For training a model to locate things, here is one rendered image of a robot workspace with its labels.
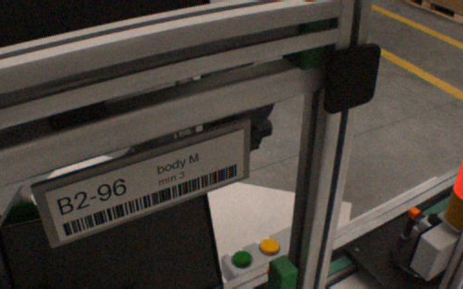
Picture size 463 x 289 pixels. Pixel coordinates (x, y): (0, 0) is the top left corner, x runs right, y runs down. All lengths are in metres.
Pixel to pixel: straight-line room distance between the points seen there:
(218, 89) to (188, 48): 0.02
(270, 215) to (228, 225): 0.12
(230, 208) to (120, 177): 1.11
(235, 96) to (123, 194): 0.06
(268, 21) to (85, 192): 0.09
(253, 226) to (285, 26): 1.07
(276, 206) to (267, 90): 1.10
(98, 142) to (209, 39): 0.05
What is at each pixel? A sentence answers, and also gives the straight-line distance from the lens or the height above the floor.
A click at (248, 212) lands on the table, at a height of 0.86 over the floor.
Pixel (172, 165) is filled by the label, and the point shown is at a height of 1.61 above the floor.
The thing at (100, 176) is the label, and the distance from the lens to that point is 0.17.
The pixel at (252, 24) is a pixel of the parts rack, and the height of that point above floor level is 1.66.
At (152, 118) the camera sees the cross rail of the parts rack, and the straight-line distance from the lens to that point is 0.17.
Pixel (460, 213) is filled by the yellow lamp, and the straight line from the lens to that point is 0.70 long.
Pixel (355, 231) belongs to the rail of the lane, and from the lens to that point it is 1.10.
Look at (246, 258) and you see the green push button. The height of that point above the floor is 0.97.
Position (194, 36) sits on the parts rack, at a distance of 0.16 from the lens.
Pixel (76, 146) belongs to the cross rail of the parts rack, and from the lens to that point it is 0.16.
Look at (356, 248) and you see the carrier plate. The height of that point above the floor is 0.97.
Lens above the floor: 1.71
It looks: 34 degrees down
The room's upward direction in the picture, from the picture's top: straight up
